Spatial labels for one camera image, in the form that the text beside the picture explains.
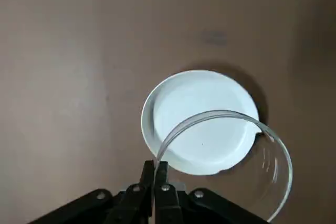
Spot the white round plate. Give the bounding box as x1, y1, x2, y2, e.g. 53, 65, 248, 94
141, 70, 261, 176

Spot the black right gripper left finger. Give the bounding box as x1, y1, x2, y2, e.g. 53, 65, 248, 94
25, 159, 156, 224

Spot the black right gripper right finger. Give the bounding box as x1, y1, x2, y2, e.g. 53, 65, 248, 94
154, 161, 269, 224

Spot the clear glass petri dish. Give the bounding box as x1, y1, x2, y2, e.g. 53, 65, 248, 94
156, 109, 293, 223

